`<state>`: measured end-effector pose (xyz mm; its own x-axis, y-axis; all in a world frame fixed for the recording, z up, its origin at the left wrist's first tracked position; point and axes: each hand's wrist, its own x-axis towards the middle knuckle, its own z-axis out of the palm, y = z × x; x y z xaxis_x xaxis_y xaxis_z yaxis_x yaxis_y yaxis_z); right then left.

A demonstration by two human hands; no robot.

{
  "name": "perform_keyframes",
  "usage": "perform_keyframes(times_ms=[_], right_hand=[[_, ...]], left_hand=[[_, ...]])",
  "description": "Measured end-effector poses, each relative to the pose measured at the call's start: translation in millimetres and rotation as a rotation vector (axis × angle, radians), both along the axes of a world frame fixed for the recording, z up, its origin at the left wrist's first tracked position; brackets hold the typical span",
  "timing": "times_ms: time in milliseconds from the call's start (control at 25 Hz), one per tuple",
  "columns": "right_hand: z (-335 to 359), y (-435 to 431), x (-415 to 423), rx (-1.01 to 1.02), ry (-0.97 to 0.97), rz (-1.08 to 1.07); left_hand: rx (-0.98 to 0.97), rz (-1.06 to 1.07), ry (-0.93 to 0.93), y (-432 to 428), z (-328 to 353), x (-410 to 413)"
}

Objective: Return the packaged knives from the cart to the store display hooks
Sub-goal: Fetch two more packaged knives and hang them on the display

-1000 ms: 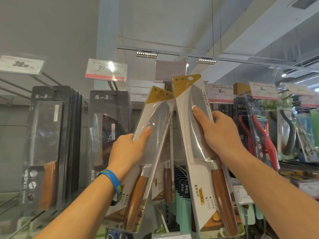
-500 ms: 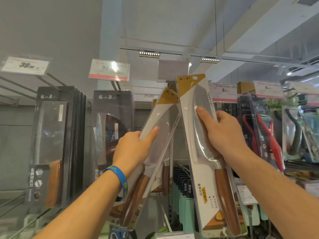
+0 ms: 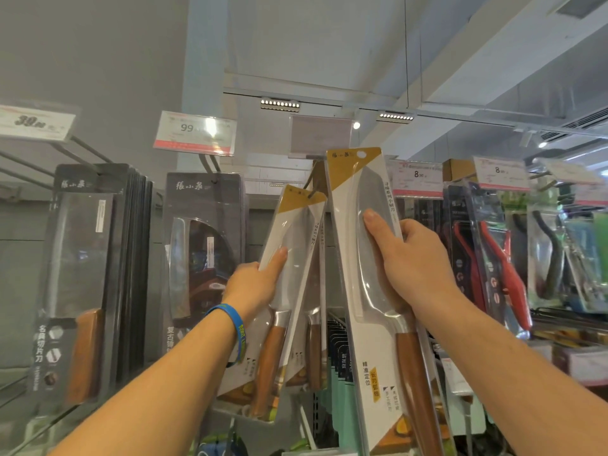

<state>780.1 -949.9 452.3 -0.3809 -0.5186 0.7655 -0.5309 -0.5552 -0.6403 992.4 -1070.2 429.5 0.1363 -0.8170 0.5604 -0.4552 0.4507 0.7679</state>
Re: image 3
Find white red-edged price tag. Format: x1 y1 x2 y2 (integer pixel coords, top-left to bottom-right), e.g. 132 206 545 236
153 110 238 157
0 104 77 143
553 346 608 388
534 158 608 207
387 158 445 199
439 358 476 396
473 156 531 192

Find row of red Y-peeler packages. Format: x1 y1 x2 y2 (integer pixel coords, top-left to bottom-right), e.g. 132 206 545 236
413 184 483 319

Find row of red straight-peeler packages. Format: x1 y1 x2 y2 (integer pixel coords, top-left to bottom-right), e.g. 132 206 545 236
463 182 533 340

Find blue wristband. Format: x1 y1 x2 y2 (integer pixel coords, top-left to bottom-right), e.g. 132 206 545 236
205 302 248 367

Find brown cardboard box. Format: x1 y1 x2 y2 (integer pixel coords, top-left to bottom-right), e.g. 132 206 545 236
442 158 478 184

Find square ceiling air vent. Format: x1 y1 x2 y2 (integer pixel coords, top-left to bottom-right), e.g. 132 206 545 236
555 0 608 20

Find packaged round black knife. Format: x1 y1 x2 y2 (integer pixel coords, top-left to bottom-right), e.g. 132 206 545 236
161 173 247 357

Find long ceiling air conditioner vent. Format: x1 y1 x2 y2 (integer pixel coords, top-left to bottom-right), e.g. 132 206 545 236
539 106 608 144

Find packaged cleaver wooden handle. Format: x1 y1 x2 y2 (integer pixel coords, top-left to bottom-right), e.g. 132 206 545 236
35 163 154 409

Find person's right forearm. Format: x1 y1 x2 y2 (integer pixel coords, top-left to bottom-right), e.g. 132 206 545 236
413 291 608 456

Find person's left hand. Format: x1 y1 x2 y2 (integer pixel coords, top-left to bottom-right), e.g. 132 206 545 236
220 246 289 324

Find grey-backed flip price tag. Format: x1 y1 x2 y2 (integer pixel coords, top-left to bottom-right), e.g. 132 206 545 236
288 114 352 160

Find person's right hand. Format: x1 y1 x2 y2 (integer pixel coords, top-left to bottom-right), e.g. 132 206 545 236
362 208 464 324

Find row of mint carded utensils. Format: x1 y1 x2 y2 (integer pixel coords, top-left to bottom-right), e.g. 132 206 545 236
327 317 364 456

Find person's left forearm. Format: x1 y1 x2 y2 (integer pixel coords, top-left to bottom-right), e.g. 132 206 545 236
49 310 246 456

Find grey metal display shelf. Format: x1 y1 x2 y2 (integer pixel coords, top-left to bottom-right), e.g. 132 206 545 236
0 137 608 456

